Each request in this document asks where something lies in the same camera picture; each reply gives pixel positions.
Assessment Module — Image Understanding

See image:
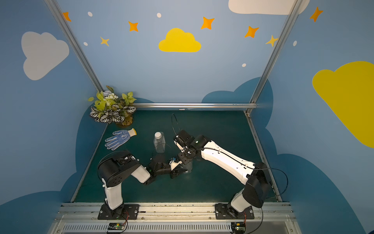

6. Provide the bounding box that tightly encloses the artificial potted plant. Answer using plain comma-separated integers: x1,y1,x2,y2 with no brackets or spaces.
88,86,137,128

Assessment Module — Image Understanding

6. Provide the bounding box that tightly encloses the aluminium frame post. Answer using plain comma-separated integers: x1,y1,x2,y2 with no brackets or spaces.
44,0,104,91
245,0,304,117

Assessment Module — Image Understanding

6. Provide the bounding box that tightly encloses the white bottle cap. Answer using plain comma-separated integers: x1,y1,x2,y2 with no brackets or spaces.
154,132,163,139

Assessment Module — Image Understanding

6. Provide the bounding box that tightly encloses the aluminium back frame bar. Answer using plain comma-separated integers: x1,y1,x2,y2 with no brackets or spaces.
134,103,257,110

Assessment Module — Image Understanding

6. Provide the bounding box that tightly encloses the aluminium front rail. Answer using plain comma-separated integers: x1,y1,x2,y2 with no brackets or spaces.
48,202,302,234

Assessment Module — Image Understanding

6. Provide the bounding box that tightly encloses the square clear plastic bottle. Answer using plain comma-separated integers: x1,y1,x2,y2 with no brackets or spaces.
153,132,166,153

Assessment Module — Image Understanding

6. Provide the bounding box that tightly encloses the blue dotted work glove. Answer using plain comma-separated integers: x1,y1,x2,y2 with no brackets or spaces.
105,128,137,151

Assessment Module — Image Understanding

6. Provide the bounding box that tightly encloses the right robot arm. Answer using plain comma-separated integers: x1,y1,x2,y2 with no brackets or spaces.
173,130,272,212

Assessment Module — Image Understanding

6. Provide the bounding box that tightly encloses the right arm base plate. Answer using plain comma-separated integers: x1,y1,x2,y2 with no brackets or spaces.
214,203,255,219

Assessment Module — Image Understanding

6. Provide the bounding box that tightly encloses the right aluminium frame post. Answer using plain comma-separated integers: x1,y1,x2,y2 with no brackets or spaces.
245,0,304,117

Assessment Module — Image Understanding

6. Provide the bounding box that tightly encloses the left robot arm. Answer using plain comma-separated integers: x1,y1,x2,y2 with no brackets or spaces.
97,151,188,212

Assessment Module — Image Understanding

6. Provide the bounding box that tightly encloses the right controller board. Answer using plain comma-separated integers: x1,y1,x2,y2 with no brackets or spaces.
230,222,246,234

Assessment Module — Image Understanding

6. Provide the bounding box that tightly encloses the round clear plastic bottle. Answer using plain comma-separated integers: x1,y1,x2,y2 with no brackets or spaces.
183,161,193,174

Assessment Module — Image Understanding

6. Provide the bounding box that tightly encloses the left aluminium frame post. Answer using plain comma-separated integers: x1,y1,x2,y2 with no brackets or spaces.
44,0,104,91

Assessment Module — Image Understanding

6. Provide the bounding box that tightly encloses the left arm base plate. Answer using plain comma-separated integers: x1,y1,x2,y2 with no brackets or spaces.
97,203,139,220

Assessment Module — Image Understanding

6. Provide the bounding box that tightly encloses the controller board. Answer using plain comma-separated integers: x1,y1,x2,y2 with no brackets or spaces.
107,223,127,233
230,222,246,234

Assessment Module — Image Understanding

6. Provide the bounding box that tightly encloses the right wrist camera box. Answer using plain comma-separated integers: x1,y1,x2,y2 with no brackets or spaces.
173,138,185,152

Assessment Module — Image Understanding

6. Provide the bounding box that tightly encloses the left controller board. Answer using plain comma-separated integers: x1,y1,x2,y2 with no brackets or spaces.
107,223,127,233

